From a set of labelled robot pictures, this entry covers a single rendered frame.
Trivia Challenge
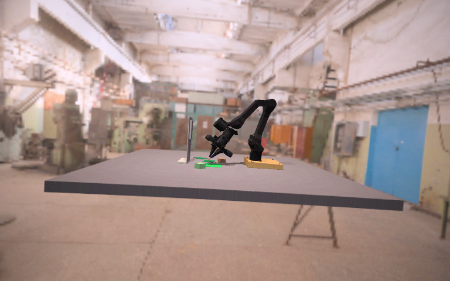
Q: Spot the small light green block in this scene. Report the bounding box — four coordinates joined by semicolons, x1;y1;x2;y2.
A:
195;163;206;169

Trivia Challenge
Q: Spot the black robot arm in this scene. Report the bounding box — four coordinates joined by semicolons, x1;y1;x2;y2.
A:
213;99;277;162

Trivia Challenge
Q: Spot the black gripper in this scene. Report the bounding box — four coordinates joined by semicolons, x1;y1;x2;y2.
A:
205;134;233;158

